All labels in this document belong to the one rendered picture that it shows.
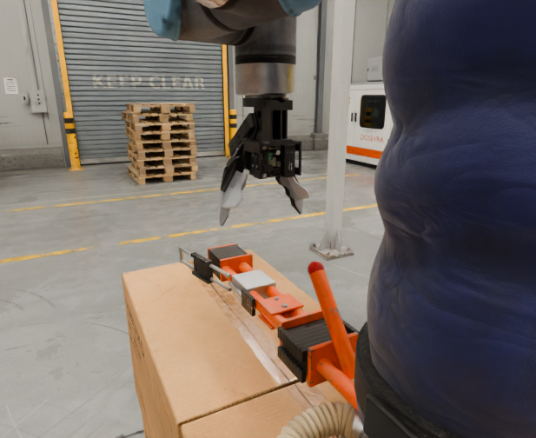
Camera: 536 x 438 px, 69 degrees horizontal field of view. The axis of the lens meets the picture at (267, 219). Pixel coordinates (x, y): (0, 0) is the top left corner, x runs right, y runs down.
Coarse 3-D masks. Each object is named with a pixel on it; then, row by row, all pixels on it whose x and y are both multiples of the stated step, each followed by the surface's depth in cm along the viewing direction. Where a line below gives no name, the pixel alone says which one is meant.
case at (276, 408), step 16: (304, 384) 68; (320, 384) 68; (256, 400) 64; (272, 400) 64; (288, 400) 64; (304, 400) 64; (320, 400) 64; (336, 400) 64; (208, 416) 61; (224, 416) 61; (240, 416) 61; (256, 416) 61; (272, 416) 61; (288, 416) 61; (192, 432) 58; (208, 432) 58; (224, 432) 58; (240, 432) 58; (256, 432) 58; (272, 432) 58
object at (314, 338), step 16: (288, 320) 58; (304, 320) 59; (320, 320) 60; (288, 336) 55; (304, 336) 56; (320, 336) 56; (352, 336) 54; (288, 352) 57; (304, 352) 52; (320, 352) 52; (288, 368) 56; (304, 368) 53
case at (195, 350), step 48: (144, 288) 102; (192, 288) 102; (288, 288) 102; (144, 336) 82; (192, 336) 81; (240, 336) 81; (144, 384) 95; (192, 384) 68; (240, 384) 68; (288, 384) 68
